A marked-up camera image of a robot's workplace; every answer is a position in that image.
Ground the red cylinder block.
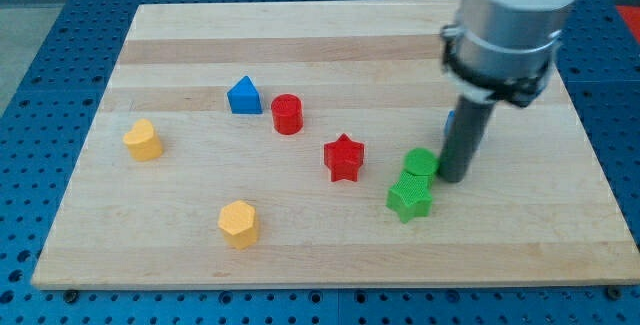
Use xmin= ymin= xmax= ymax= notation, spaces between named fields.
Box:
xmin=271 ymin=94 xmax=304 ymax=135

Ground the red star block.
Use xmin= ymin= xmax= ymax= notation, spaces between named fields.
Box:
xmin=323 ymin=133 xmax=365 ymax=182

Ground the wooden board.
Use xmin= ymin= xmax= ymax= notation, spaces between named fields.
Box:
xmin=32 ymin=0 xmax=639 ymax=290

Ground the yellow heart block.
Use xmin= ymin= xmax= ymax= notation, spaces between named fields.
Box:
xmin=122 ymin=118 xmax=164 ymax=162

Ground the green cylinder block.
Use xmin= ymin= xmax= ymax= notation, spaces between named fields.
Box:
xmin=403 ymin=147 xmax=439 ymax=187

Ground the green star block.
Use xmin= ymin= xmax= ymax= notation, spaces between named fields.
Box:
xmin=386 ymin=170 xmax=433 ymax=223

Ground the yellow hexagon block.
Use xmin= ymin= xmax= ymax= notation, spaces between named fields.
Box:
xmin=218 ymin=200 xmax=259 ymax=250

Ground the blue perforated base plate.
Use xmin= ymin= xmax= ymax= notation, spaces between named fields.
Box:
xmin=1 ymin=0 xmax=639 ymax=324

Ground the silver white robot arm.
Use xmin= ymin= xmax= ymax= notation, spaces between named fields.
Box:
xmin=441 ymin=0 xmax=576 ymax=108

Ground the blue triangle block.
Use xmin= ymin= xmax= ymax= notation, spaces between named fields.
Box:
xmin=227 ymin=76 xmax=263 ymax=114

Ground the blue block behind rod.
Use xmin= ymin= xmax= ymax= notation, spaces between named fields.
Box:
xmin=443 ymin=110 xmax=455 ymax=137

